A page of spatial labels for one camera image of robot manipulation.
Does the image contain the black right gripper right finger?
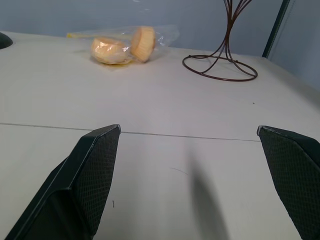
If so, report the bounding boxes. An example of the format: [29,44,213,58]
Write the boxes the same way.
[256,125,320,240]

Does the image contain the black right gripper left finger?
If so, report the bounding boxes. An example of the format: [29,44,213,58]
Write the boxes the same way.
[4,124,122,240]

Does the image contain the yellow cupcake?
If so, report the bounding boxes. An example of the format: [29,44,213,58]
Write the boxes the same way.
[90,36,131,65]
[130,26,157,63]

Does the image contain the clear plastic bag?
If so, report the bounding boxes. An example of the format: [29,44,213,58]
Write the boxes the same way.
[66,24,181,66]

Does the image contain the dark round object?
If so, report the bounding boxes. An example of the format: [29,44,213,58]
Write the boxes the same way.
[0,32,14,50]

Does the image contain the brown wire stand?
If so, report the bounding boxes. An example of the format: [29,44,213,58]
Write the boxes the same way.
[182,0,259,82]

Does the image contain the dark green frame post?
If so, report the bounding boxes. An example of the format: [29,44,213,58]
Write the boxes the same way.
[261,0,292,60]

